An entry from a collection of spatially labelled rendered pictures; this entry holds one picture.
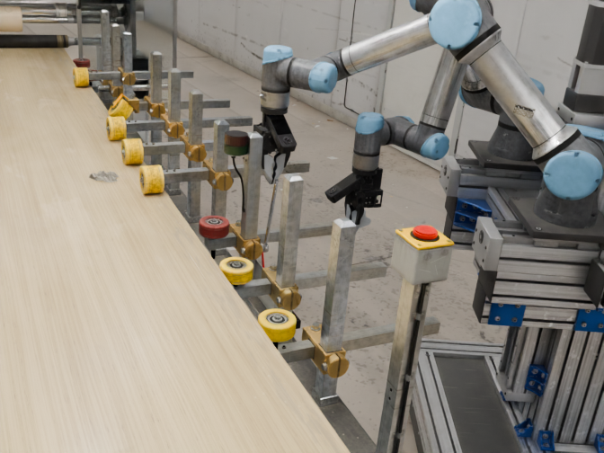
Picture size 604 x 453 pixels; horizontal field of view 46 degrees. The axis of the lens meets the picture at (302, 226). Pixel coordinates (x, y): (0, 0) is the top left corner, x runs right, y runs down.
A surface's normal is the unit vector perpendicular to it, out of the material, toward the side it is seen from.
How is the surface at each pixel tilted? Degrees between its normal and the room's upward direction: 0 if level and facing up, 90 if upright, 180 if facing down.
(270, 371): 0
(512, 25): 90
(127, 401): 0
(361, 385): 0
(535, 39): 90
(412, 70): 90
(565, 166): 95
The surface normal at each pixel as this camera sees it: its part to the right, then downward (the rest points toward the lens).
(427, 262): 0.41, 0.40
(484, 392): 0.08, -0.91
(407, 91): -0.86, 0.15
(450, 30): -0.50, 0.23
